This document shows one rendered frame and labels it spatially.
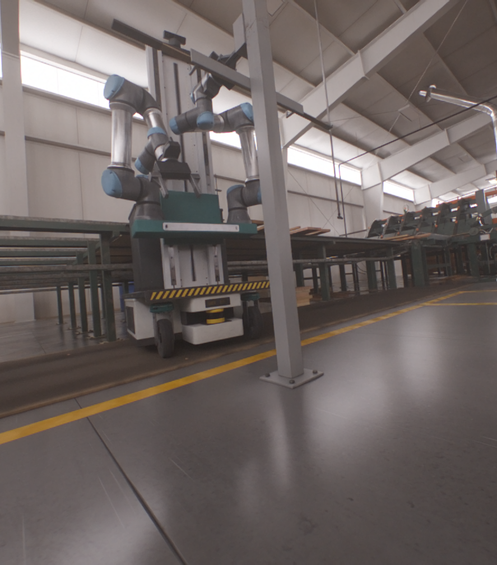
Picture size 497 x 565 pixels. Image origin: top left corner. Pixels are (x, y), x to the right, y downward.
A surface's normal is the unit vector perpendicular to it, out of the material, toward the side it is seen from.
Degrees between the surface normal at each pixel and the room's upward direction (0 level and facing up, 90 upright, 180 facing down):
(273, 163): 90
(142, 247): 90
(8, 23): 169
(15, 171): 99
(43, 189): 89
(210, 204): 90
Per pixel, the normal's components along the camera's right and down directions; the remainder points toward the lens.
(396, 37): -0.75, 0.05
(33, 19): 0.14, 0.97
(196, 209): 0.52, -0.08
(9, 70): 0.66, 0.07
